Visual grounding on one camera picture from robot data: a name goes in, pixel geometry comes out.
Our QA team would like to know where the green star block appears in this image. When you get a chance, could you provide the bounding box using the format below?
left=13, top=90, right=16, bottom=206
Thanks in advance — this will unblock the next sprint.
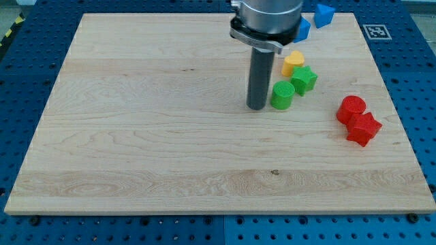
left=290, top=66, right=318, bottom=97

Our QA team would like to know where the blue block behind arm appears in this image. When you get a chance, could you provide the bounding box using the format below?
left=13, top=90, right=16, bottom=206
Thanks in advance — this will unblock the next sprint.
left=293, top=17, right=311, bottom=43

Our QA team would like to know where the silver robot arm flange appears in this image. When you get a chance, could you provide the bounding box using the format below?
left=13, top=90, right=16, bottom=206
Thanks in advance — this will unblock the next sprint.
left=230, top=0, right=303, bottom=54

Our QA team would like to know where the red star block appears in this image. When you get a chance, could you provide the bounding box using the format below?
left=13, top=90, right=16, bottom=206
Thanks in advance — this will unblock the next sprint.
left=346, top=112, right=383, bottom=147

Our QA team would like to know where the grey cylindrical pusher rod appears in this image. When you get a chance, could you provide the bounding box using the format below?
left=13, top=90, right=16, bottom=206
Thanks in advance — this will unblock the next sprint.
left=246, top=48, right=275, bottom=110

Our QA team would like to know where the light wooden board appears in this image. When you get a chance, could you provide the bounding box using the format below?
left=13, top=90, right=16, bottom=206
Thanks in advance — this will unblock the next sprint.
left=5, top=13, right=435, bottom=216

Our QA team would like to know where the green cylinder block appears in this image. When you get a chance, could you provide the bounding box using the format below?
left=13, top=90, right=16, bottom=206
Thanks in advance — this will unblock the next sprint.
left=270, top=80, right=295, bottom=110

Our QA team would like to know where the yellow heart block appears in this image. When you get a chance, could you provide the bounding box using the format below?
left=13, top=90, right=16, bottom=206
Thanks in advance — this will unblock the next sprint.
left=281, top=50, right=305, bottom=77

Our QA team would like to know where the red cylinder block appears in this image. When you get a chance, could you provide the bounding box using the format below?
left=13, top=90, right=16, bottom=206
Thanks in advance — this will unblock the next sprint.
left=336, top=95, right=367, bottom=125

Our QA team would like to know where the blue pyramid block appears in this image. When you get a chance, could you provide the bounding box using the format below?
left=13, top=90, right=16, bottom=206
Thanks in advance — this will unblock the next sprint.
left=313, top=4, right=336, bottom=29

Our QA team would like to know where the white fiducial marker tag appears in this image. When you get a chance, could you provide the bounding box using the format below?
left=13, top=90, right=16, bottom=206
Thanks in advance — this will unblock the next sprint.
left=362, top=24, right=392, bottom=40

